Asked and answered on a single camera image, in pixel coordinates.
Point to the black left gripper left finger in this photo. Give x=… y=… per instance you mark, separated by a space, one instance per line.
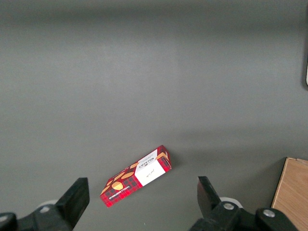
x=72 y=199

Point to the beige plastic tray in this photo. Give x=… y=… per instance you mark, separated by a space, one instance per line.
x=307 y=72

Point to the red tartan shortbread cookie box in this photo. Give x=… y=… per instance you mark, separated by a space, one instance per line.
x=134 y=176

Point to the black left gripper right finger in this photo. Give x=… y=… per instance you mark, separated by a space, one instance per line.
x=209 y=199

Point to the wooden drawer cabinet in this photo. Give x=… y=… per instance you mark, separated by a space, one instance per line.
x=291 y=192

